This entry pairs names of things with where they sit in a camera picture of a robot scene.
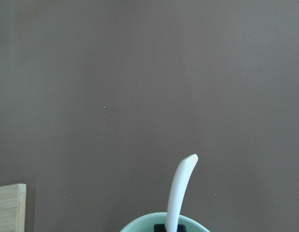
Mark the bamboo cutting board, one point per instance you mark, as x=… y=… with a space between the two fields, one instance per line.
x=13 y=207

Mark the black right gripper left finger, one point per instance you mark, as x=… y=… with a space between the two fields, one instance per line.
x=159 y=228

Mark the mint green bowl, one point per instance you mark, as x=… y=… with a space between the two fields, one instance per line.
x=146 y=223

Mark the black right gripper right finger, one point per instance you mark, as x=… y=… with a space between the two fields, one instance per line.
x=181 y=228

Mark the white ceramic soup spoon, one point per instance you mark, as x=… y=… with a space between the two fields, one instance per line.
x=177 y=191

